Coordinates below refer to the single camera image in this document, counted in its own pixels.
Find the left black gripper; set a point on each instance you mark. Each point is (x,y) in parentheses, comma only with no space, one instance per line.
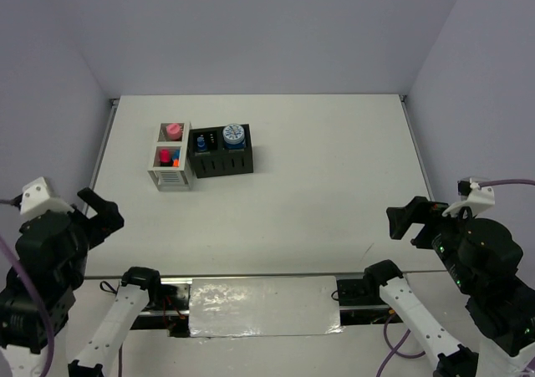
(107,219)

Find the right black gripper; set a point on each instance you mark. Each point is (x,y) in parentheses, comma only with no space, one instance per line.
(419,207)

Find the pink highlighter marker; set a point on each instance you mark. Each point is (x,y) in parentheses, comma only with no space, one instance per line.
(165,158)

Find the pink capped bottle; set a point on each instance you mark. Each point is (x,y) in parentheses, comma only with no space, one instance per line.
(174,131)

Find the blue spray bottle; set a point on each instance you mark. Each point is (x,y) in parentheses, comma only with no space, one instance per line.
(201,145)

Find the blue round tin back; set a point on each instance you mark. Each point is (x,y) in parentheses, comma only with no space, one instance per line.
(234,136)

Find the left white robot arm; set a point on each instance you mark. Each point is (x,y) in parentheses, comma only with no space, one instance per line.
(48,265)

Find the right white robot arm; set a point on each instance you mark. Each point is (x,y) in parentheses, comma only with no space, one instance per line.
(482,258)

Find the white slotted container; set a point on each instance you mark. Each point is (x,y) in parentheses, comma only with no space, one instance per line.
(171,178)

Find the black slotted container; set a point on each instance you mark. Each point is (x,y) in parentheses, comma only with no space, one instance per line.
(218,160)

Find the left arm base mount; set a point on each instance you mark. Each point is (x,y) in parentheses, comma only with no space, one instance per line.
(170,313)

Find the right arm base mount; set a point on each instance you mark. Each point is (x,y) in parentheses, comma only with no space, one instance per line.
(359,303)

